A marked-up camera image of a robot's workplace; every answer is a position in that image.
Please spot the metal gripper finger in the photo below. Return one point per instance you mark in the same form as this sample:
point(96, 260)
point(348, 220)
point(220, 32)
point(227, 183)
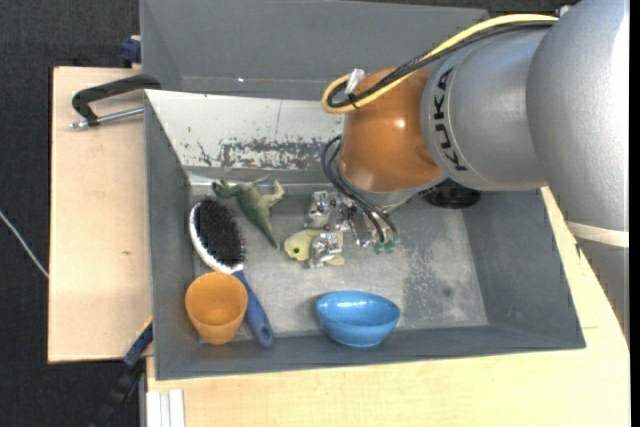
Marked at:
point(320, 207)
point(325, 249)

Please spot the pale yellow soft toy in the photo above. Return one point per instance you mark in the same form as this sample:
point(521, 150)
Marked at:
point(298, 246)

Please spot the green toy dinosaur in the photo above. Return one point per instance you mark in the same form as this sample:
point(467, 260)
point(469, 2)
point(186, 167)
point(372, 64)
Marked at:
point(255, 207)

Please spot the blue bowl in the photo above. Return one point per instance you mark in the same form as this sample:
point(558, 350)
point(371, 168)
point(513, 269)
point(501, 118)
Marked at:
point(357, 317)

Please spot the grey metal bin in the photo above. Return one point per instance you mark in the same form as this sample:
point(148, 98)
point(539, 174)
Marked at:
point(440, 265)

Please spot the white and blue hairbrush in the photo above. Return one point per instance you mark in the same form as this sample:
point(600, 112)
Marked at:
point(220, 232)

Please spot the orange plastic cup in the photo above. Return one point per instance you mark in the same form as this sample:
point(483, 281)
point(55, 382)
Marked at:
point(216, 307)

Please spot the pale wood board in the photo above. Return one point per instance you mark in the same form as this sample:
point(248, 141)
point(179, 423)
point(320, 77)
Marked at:
point(97, 225)

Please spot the black cylinder on white bracket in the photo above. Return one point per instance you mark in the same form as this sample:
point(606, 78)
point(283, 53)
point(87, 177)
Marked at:
point(452, 195)

